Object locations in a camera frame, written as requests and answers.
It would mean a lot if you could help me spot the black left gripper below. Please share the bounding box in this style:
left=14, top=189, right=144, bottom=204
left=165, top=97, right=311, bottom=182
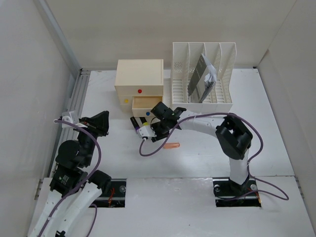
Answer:
left=75, top=110, right=110, bottom=165

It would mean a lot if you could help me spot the orange transparent cap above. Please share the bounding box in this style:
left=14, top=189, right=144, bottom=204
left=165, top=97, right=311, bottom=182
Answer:
left=163, top=142, right=180, bottom=149

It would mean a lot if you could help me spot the purple highlighter marker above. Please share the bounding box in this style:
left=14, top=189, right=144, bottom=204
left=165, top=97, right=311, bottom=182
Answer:
left=130, top=117, right=140, bottom=134

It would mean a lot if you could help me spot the cream drawer cabinet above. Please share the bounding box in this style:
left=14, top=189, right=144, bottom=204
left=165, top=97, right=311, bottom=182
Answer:
left=115, top=59, right=164, bottom=118

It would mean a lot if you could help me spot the grey setup guide booklet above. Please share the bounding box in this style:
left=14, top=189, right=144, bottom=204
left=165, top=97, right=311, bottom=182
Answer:
left=188, top=53, right=217, bottom=103

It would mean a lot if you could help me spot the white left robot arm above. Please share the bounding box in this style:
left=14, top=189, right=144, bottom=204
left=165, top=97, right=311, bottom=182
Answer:
left=29, top=111, right=111, bottom=237

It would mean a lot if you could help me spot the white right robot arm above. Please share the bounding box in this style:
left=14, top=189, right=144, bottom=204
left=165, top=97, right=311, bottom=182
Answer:
left=151, top=102, right=253, bottom=195

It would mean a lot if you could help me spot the white file organizer rack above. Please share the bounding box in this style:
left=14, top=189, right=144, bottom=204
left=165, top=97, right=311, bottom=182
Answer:
left=169, top=42, right=237, bottom=113

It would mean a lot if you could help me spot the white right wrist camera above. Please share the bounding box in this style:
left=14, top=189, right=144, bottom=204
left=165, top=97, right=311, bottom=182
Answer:
left=137, top=125, right=156, bottom=139

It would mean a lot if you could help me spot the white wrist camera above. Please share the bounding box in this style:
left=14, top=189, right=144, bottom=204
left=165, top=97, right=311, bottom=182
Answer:
left=137, top=125, right=156, bottom=139
left=54, top=111, right=79, bottom=129

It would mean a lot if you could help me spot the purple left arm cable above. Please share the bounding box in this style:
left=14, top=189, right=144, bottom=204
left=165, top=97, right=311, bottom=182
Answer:
left=37, top=118, right=102, bottom=237

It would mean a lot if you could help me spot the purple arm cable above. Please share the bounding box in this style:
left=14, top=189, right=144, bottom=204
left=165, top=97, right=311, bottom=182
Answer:
left=138, top=112, right=290, bottom=201
left=37, top=118, right=102, bottom=237

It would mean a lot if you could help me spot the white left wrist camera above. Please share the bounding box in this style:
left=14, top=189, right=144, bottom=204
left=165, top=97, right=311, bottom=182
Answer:
left=54, top=111, right=79, bottom=129

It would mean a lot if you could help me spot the aluminium frame rail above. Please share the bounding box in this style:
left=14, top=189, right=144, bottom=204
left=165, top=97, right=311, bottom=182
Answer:
left=34, top=0, right=89, bottom=200

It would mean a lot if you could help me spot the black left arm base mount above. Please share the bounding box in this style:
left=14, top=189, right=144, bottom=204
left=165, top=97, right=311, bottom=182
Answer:
left=93, top=179, right=126, bottom=208

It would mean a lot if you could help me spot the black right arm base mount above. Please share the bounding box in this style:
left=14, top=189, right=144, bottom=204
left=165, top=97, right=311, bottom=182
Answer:
left=212, top=177, right=261, bottom=207

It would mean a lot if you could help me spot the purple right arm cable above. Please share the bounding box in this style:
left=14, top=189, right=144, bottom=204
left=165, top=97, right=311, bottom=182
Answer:
left=138, top=112, right=290, bottom=201

